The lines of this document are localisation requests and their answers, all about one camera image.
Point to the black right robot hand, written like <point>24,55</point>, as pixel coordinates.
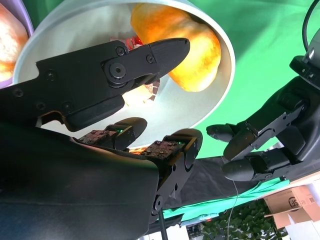
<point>75,180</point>

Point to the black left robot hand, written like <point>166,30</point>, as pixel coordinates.
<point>300,130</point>

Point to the orange oval bread loaf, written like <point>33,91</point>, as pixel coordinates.
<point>190,45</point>

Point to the pale green bowl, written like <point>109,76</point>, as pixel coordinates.
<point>75,30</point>

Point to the chocolate layered cake slice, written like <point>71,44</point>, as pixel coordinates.
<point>153,90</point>

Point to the lavender plate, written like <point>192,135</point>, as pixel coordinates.
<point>29,27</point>

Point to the brown cardboard box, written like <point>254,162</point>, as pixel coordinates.
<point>292,205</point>

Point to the black pole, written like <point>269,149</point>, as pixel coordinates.
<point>163,227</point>

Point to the black backdrop cloth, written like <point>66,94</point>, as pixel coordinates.
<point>212,180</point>

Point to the green leafy plant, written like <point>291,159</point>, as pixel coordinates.
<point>245,222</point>

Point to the green backdrop cloth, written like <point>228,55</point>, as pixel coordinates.
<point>200,207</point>

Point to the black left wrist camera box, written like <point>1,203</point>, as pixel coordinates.
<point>305,71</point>

